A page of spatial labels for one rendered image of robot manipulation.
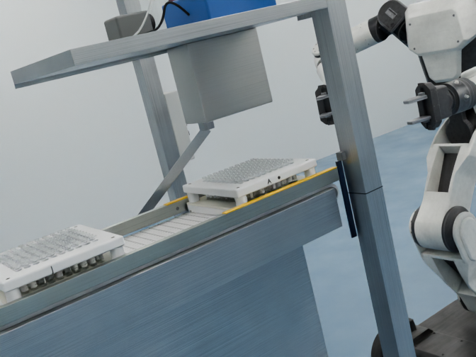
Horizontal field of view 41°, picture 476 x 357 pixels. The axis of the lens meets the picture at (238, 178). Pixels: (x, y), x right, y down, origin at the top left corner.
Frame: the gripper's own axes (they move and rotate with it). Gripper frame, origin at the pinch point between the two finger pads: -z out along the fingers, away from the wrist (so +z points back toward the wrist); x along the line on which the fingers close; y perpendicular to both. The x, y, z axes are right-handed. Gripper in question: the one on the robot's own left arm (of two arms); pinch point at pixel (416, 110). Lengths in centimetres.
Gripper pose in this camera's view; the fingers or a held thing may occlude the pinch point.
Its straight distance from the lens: 173.9
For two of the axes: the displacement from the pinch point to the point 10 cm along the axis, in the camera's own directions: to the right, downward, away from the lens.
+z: 8.6, -3.0, 4.1
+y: -4.5, -0.7, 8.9
